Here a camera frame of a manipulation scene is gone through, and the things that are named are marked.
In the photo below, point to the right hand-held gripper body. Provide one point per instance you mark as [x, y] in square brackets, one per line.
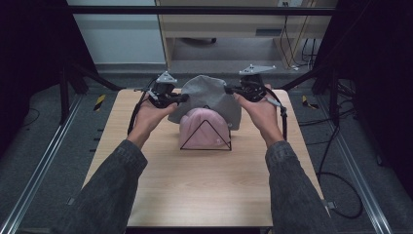
[253, 87]

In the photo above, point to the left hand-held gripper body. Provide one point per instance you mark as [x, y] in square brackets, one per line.
[161, 90]

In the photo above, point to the grey beanie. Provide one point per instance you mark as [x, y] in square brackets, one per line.
[207, 92]

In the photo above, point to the pink beanie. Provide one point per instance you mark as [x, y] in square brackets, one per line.
[201, 133]

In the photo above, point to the person's left hand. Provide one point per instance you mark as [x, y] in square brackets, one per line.
[147, 118]

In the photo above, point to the person's right hand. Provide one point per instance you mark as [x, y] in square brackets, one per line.
[263, 118]

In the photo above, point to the yellow black striped tape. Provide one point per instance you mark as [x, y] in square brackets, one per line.
[99, 102]

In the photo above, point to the black curtain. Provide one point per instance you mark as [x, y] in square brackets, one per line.
[380, 81]
[32, 48]

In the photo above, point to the black frame strut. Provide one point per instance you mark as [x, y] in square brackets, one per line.
[332, 94]
[66, 91]

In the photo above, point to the black horizontal frame bar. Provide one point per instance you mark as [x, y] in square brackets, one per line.
[195, 10]

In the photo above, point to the silver metal floor rail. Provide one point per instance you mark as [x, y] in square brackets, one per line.
[39, 165]
[357, 169]

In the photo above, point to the grey metal table bracket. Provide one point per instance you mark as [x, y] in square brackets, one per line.
[329, 204]

